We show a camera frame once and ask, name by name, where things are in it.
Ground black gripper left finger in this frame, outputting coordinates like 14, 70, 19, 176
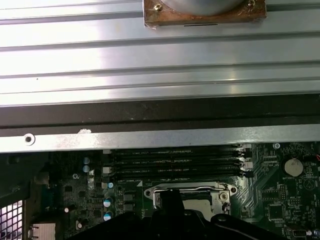
62, 189, 173, 240

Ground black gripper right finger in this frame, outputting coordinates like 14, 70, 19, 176
171, 189, 297, 240

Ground thin metal locking lever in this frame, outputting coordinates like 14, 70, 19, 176
153, 183, 230, 210

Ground green motherboard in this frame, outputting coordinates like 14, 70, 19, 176
47, 142, 320, 240

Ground internal USB port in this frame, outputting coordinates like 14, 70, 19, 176
291, 228, 307, 238

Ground round coin battery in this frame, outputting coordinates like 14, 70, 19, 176
283, 157, 305, 177

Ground black open PC case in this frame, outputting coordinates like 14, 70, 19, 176
0, 94, 320, 240

